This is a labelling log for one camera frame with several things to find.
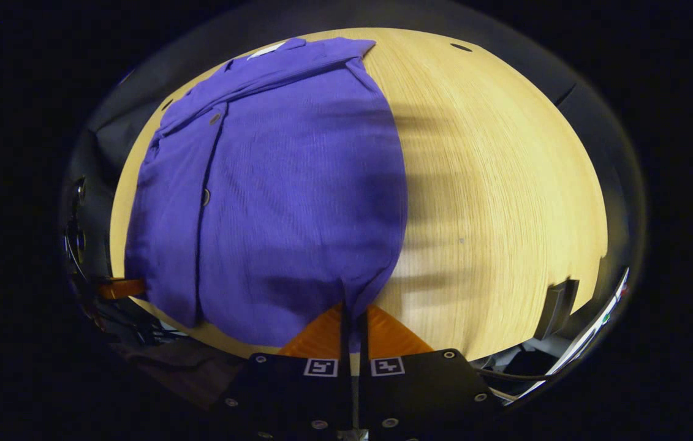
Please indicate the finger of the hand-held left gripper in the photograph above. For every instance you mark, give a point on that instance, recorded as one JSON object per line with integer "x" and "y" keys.
{"x": 122, "y": 288}

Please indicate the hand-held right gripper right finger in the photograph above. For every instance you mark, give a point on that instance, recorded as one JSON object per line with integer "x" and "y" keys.
{"x": 363, "y": 343}

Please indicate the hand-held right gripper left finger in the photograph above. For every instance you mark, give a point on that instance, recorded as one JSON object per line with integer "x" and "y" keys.
{"x": 345, "y": 343}

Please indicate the purple button shirt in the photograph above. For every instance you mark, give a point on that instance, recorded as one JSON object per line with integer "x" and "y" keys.
{"x": 272, "y": 214}

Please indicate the dark brown cloth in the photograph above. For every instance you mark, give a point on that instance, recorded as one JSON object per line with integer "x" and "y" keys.
{"x": 187, "y": 370}

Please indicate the monitor with white edge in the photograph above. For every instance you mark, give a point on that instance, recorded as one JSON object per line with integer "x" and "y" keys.
{"x": 597, "y": 327}

